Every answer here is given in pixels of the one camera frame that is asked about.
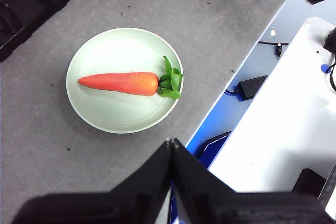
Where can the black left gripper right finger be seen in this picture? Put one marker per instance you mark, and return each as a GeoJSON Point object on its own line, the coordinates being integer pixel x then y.
{"type": "Point", "coordinates": [223, 208]}

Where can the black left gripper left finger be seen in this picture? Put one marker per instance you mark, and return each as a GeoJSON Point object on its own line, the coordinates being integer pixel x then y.
{"type": "Point", "coordinates": [118, 205]}

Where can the light green plate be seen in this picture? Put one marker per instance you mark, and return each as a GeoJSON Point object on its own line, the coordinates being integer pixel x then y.
{"type": "Point", "coordinates": [118, 113]}

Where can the orange carrot with green leaves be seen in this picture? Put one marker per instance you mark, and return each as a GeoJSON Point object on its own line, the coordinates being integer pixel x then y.
{"type": "Point", "coordinates": [126, 82]}

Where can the black plate rack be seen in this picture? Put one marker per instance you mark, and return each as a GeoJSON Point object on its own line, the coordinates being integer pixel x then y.
{"type": "Point", "coordinates": [21, 24]}

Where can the black flat pad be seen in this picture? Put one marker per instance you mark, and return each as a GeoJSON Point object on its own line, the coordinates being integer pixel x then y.
{"type": "Point", "coordinates": [212, 148]}

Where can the black block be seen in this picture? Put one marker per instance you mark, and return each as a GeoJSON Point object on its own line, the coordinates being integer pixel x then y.
{"type": "Point", "coordinates": [308, 182]}

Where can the black power adapter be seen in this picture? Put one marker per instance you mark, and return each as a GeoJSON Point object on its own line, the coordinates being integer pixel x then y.
{"type": "Point", "coordinates": [252, 87]}

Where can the small white scrap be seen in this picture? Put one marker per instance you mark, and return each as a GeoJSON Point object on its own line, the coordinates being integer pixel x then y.
{"type": "Point", "coordinates": [273, 33]}

